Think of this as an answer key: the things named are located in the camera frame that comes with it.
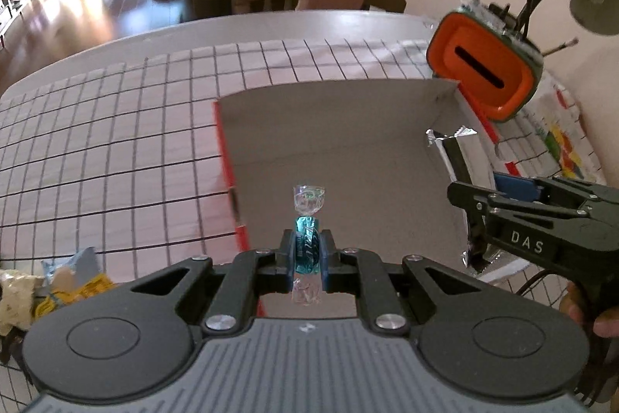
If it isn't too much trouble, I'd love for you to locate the teal candy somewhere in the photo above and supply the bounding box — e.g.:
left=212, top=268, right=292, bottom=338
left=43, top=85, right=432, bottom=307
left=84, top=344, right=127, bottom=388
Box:
left=293, top=185, right=325, bottom=306

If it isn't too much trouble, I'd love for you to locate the yellow snack packet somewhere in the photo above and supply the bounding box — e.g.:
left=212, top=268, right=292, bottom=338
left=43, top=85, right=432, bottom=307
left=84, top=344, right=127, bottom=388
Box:
left=34, top=274, right=115, bottom=321

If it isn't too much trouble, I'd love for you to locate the red yellow chip bag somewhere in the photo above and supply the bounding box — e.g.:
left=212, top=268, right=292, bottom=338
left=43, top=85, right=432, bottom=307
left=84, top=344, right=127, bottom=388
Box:
left=425, top=126, right=497, bottom=274

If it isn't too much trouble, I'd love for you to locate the blue cookie packet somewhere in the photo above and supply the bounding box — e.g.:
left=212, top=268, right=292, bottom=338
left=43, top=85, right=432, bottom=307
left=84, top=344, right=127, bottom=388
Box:
left=42, top=247, right=102, bottom=293

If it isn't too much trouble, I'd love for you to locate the cream pastry packet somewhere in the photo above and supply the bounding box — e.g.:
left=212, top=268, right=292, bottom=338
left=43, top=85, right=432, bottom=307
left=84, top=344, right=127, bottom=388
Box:
left=0, top=269, right=43, bottom=336

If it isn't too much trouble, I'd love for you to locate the person right hand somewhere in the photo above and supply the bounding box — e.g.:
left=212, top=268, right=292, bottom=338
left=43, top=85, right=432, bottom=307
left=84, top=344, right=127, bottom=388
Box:
left=560, top=281, right=619, bottom=339

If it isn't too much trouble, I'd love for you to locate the red cardboard box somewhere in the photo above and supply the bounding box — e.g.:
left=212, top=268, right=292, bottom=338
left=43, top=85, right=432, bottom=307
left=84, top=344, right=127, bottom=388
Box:
left=217, top=80, right=504, bottom=271

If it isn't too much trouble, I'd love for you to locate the colourful plastic bag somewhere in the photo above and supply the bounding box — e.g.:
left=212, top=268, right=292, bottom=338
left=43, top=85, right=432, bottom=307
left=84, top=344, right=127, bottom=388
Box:
left=523, top=71, right=606, bottom=185

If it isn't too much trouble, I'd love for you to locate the white grid tablecloth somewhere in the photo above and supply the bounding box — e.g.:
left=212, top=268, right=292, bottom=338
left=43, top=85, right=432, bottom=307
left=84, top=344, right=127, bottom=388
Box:
left=0, top=36, right=605, bottom=413

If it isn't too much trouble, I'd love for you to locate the orange green tissue box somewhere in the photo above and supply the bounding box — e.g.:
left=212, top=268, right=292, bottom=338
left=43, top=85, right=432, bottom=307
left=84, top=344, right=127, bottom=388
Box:
left=426, top=6, right=544, bottom=123

